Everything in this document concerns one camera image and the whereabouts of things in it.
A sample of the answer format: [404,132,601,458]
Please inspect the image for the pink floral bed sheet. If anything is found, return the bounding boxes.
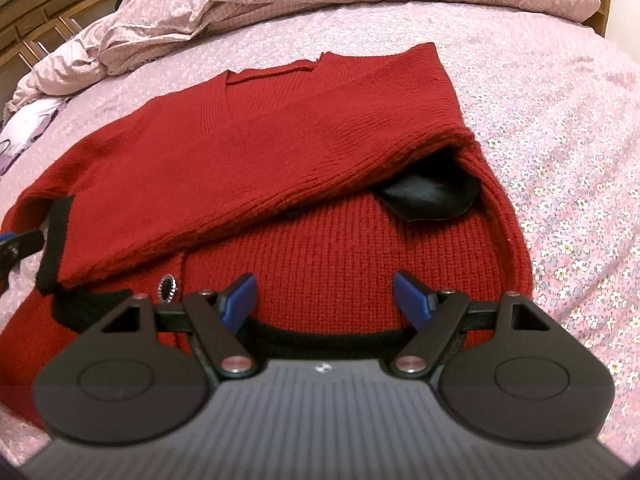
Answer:
[0,0,640,480]

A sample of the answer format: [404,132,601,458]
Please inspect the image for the lavender cloth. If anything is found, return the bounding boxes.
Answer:
[0,97,71,176]

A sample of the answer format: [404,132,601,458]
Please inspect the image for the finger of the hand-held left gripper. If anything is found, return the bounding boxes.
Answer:
[0,229,47,292]

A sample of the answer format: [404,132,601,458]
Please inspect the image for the black satin fabric piece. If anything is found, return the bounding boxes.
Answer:
[375,155,481,222]

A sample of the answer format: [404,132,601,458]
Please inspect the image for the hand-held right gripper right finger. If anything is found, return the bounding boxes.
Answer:
[390,270,566,381]

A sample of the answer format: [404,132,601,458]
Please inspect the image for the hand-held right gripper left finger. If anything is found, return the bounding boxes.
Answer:
[87,272,261,381]

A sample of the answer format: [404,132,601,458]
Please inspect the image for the red knit sweater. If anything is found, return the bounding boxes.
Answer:
[0,42,533,428]

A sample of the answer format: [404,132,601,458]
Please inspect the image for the wooden cabinet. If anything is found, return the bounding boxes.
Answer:
[0,0,146,116]

